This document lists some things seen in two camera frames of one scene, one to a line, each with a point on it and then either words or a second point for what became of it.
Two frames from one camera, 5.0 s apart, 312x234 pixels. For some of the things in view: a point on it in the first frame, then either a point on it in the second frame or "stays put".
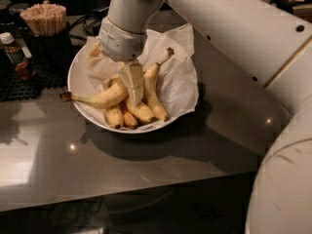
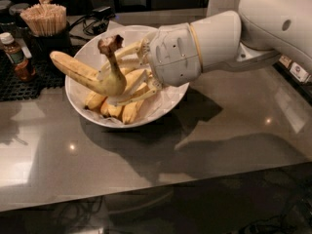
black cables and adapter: [92, 22] stays put
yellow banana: [130, 120] → [110, 110]
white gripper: [121, 44] → [174, 55]
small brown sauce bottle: [22, 69] stays put
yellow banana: [141, 110] → [131, 111]
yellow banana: [114, 118] → [95, 100]
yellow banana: [112, 97] → [111, 82]
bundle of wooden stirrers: [45, 19] stays put
